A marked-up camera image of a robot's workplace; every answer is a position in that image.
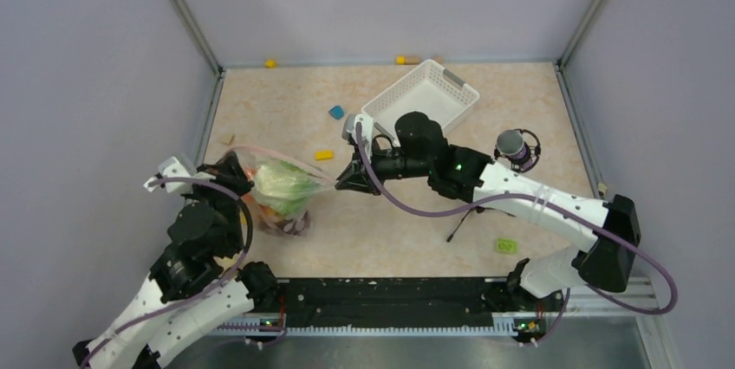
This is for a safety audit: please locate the small wooden cube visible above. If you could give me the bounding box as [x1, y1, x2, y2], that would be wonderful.
[220, 133, 235, 146]

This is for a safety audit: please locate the green lettuce leaf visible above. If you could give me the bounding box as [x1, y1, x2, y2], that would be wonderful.
[252, 159, 325, 217]

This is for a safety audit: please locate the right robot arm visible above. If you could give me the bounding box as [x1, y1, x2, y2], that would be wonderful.
[335, 112, 641, 310]

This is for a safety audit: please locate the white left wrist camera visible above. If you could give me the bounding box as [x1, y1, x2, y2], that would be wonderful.
[144, 156, 196, 195]

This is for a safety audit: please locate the clear zip top bag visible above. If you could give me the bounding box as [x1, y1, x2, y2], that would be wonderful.
[225, 146, 336, 236]

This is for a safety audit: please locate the white perforated plastic basket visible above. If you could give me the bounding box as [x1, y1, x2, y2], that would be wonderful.
[361, 60, 480, 139]

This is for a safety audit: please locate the yellow and wood peg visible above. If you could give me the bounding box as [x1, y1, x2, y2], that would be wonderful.
[395, 55, 423, 66]

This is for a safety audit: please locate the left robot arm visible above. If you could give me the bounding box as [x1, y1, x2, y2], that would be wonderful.
[73, 151, 278, 368]

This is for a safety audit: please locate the yellow lego brick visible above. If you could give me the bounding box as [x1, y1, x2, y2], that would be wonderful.
[314, 150, 334, 161]

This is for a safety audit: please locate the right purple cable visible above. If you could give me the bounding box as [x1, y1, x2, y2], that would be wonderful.
[354, 122, 680, 347]

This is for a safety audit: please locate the dark red grape bunch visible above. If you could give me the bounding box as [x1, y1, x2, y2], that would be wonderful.
[265, 210, 311, 236]

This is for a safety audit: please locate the microphone on black tripod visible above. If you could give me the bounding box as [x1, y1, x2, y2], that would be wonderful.
[446, 127, 543, 243]

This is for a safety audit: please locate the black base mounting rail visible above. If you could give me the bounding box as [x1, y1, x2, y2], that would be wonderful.
[255, 277, 564, 329]

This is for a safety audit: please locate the blue block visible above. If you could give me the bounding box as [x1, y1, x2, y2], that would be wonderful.
[328, 105, 345, 120]

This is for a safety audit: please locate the light green lego brick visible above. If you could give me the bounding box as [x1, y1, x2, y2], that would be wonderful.
[494, 238, 517, 255]

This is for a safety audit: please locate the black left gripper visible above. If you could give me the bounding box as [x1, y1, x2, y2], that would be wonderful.
[185, 150, 257, 252]

